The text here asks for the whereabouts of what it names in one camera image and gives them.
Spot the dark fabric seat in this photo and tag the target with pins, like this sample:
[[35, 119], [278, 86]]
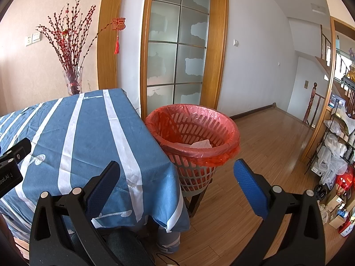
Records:
[[124, 249]]

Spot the dark wooden stool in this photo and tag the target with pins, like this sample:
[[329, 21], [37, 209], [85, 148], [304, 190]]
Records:
[[195, 205]]

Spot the red berry branches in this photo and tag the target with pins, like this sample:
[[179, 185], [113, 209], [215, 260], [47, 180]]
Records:
[[69, 44]]

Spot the brown wall panel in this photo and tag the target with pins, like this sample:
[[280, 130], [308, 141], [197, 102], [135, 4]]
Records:
[[306, 84]]

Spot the frosted glass sliding door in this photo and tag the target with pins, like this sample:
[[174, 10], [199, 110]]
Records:
[[163, 61]]

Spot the white wall socket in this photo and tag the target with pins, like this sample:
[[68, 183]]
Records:
[[28, 41]]

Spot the wooden staircase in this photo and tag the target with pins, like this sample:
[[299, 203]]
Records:
[[323, 61]]

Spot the small white light switch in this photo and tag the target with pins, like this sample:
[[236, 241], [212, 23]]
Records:
[[235, 42]]

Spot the red white box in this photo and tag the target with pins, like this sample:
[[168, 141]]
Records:
[[348, 228]]

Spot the white plastic bag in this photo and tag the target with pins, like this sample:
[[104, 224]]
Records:
[[331, 160]]

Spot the red hanging knot ornament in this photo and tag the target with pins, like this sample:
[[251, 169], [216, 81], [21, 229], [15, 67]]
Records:
[[118, 24]]

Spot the black round appliance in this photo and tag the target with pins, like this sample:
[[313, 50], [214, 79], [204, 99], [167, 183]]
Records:
[[321, 191]]

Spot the white wall switch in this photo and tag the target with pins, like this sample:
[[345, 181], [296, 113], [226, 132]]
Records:
[[36, 37]]

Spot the white crumpled paper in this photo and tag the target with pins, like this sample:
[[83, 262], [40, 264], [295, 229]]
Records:
[[344, 119]]

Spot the black metal shelf rack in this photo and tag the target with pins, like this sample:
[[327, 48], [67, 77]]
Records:
[[348, 81]]

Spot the wooden stair railing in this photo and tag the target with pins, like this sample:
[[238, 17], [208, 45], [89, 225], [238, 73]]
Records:
[[312, 99]]

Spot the white black carton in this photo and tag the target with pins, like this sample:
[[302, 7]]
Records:
[[319, 170]]

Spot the blue white striped tablecloth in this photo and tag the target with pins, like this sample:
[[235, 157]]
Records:
[[91, 133]]

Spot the purple figurine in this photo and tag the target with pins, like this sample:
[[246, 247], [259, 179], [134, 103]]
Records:
[[351, 52]]

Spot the crumpled white floor plastic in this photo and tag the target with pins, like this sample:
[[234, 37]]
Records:
[[325, 213]]

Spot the clear glass vase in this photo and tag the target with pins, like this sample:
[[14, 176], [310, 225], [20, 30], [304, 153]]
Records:
[[73, 83]]

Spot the grey plastic lattice wastebasket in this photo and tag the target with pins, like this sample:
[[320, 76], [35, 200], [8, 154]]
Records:
[[194, 177]]

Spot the white wall vent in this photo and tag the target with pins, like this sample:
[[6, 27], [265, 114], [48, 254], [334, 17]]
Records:
[[318, 7]]

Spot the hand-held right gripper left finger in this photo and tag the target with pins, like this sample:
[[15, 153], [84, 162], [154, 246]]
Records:
[[102, 185]]

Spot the golden figurine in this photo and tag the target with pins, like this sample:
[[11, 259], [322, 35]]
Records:
[[351, 73]]

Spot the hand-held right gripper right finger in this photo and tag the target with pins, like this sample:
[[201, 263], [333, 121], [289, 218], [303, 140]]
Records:
[[249, 185]]

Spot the red gift bag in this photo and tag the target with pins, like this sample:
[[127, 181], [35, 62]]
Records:
[[346, 180]]

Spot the cardboard box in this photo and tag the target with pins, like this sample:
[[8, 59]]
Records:
[[337, 220]]

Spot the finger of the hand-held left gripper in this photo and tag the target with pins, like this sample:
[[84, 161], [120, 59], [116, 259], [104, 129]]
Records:
[[16, 151]]

